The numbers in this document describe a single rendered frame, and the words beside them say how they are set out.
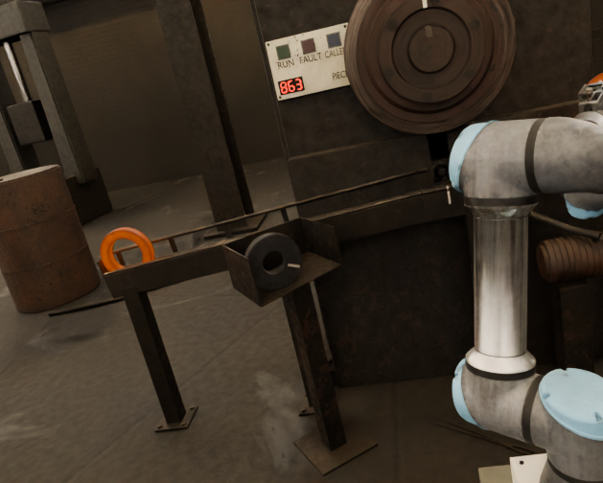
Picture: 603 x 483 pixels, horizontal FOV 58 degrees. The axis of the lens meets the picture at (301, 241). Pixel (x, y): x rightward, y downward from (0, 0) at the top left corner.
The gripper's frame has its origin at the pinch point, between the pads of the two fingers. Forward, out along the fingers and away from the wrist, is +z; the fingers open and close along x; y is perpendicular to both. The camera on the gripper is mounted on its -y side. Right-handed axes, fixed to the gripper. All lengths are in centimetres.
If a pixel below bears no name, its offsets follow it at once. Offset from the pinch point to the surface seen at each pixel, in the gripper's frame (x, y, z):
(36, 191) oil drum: 326, -12, -18
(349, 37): 62, 30, -8
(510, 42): 27.1, 13.2, 12.7
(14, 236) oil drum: 335, -29, -43
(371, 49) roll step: 55, 26, -9
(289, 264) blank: 66, -12, -59
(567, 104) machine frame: 19.4, -12.0, 24.2
